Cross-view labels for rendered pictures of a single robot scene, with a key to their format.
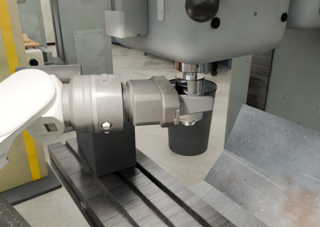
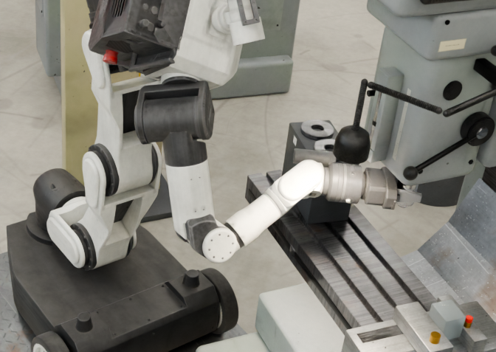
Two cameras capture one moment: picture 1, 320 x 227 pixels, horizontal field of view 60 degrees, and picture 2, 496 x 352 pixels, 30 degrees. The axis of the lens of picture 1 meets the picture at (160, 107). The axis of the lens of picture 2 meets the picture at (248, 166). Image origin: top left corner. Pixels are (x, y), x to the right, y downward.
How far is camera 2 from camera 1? 1.70 m
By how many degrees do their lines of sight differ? 13
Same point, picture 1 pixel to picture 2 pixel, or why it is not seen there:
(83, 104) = (337, 187)
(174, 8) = (401, 159)
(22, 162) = not seen: hidden behind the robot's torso
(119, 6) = (373, 148)
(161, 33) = (393, 164)
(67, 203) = not seen: hidden behind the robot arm
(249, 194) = (457, 272)
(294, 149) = not seen: outside the picture
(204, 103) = (415, 198)
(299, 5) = (483, 154)
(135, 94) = (370, 186)
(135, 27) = (379, 157)
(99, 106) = (347, 190)
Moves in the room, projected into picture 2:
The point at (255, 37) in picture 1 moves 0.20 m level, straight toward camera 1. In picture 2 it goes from (447, 173) to (412, 218)
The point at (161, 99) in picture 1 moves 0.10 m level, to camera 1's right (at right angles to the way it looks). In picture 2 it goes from (386, 192) to (431, 201)
